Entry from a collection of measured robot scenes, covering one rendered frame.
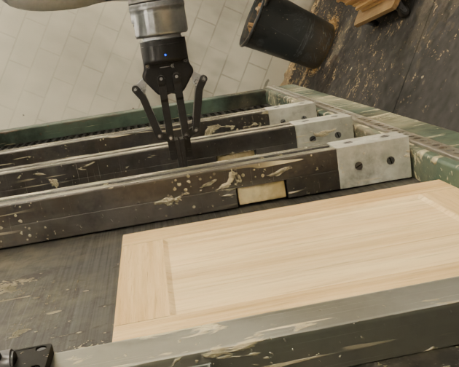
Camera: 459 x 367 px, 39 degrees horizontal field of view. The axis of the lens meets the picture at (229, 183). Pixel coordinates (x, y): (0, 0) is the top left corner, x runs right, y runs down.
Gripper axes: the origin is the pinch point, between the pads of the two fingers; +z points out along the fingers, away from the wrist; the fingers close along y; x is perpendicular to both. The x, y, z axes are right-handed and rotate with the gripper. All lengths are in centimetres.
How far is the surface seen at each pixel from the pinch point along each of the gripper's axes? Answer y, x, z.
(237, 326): -1, 59, 4
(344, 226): -18.7, 30.7, 6.8
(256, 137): -16.6, -22.8, 2.7
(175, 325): 5, 52, 6
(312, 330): -7, 62, 4
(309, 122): -28.2, -22.8, 1.3
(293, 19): -115, -401, -17
